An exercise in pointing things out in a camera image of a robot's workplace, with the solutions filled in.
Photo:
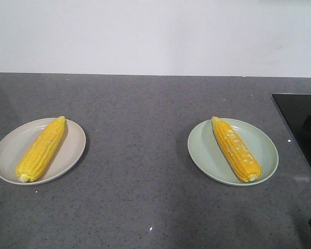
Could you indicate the green round plate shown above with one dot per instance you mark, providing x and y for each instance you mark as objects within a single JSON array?
[{"x": 208, "y": 157}]

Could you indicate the pale spotted corn cob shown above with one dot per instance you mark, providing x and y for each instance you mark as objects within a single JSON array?
[{"x": 242, "y": 162}]

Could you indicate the black induction cooktop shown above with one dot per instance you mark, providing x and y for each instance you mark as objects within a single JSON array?
[{"x": 296, "y": 111}]

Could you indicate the white round plate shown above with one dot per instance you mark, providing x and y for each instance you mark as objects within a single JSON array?
[{"x": 15, "y": 144}]

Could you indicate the yellow corn cob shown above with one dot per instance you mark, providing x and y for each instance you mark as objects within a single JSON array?
[{"x": 35, "y": 161}]

